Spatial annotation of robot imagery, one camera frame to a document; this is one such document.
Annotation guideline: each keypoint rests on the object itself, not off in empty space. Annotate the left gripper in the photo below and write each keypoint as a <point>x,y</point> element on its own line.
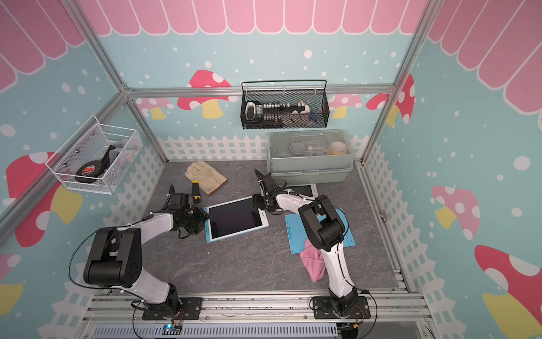
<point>202,216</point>

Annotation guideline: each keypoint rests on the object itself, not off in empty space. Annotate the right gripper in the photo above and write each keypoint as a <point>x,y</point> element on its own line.
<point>255,203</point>

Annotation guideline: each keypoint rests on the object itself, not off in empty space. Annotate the pink cleaning cloth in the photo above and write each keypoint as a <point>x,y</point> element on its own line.
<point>313,262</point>

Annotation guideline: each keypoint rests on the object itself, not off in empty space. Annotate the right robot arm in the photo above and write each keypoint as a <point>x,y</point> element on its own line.
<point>325,230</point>

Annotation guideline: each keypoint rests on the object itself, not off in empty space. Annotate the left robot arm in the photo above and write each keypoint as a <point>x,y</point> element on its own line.
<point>115,260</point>

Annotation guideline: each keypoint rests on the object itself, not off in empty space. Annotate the white drawing tablet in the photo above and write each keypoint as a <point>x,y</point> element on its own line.
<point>308,190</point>

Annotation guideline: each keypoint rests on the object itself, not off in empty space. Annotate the yellow black utility knife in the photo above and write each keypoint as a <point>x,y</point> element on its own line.
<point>195,192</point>

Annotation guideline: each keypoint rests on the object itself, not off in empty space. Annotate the green plastic storage box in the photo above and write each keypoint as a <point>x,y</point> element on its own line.
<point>309,157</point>

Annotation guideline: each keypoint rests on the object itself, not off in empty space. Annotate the beige work glove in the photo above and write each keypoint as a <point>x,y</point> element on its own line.
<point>209,179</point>

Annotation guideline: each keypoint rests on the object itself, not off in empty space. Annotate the white items in basket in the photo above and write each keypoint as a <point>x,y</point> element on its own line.
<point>277,115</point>

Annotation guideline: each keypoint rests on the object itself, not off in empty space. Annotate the black tape roll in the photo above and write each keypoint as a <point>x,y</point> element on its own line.
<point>89,172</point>

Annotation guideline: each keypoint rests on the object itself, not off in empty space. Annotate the small green circuit board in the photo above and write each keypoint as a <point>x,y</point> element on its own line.
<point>171,330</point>

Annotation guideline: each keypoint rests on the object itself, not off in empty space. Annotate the black wire mesh basket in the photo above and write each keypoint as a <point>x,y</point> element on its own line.
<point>312,91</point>

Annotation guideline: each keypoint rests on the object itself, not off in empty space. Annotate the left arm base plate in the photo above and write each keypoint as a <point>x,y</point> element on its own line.
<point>191,308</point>

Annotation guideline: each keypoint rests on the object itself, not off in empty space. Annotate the clear wall bin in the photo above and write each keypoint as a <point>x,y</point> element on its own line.
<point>117,148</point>

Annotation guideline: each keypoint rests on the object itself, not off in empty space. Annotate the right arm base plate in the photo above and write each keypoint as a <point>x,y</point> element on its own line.
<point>333,308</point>

